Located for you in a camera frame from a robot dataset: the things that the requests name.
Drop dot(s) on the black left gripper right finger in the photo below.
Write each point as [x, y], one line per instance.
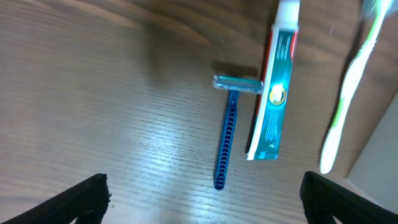
[327, 202]

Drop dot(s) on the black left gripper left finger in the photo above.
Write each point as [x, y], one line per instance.
[84, 203]

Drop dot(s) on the teal toothpaste tube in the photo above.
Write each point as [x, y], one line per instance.
[267, 130]

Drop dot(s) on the blue disposable razor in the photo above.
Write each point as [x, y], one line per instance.
[234, 86]

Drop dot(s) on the green white toothbrush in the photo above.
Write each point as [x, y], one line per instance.
[378, 10]

